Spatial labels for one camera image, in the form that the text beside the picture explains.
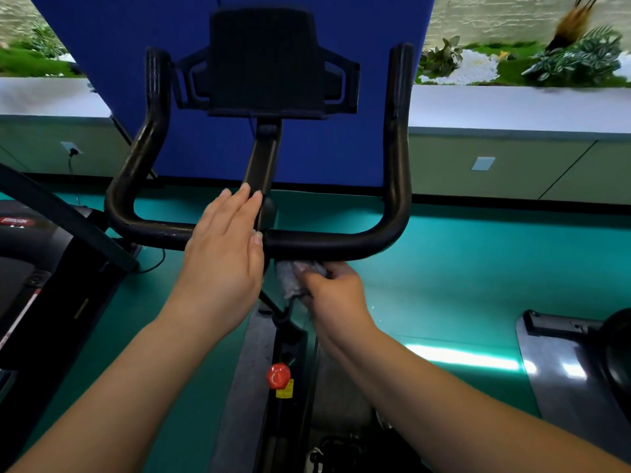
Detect person's left hand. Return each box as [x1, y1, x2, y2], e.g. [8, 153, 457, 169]
[162, 183, 266, 340]

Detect person's right hand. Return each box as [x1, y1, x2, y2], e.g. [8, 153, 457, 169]
[294, 260, 378, 350]

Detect grey cleaning cloth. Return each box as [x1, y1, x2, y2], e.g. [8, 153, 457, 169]
[275, 259, 329, 301]

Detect person's right forearm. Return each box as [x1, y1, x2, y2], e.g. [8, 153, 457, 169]
[330, 327, 631, 473]

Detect person's left forearm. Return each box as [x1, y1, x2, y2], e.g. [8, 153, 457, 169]
[7, 309, 233, 473]

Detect red round knob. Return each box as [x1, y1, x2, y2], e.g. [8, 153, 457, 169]
[266, 363, 292, 391]

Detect black treadmill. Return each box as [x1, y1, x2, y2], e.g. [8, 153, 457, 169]
[0, 162, 141, 459]

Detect black tablet holder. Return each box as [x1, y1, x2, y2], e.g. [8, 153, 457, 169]
[170, 7, 361, 198]

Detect long cabinet with grey top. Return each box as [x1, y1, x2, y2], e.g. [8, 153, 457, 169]
[0, 76, 131, 178]
[408, 85, 631, 206]

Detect small leafy green plant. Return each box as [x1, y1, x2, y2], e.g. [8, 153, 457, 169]
[419, 35, 464, 79]

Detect green moss mat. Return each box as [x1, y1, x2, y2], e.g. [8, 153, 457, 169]
[416, 41, 631, 88]
[0, 43, 80, 78]

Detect small green garden plants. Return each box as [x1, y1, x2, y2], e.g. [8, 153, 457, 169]
[19, 22, 68, 60]

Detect variegated leaf plant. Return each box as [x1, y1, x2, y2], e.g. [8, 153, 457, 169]
[522, 26, 624, 84]

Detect tall thin stemmed fern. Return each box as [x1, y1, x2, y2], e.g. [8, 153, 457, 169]
[546, 0, 602, 53]

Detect blue wall pad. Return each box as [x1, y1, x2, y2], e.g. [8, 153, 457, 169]
[27, 0, 438, 189]

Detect black power cable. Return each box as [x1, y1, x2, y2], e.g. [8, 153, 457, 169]
[66, 148, 167, 275]

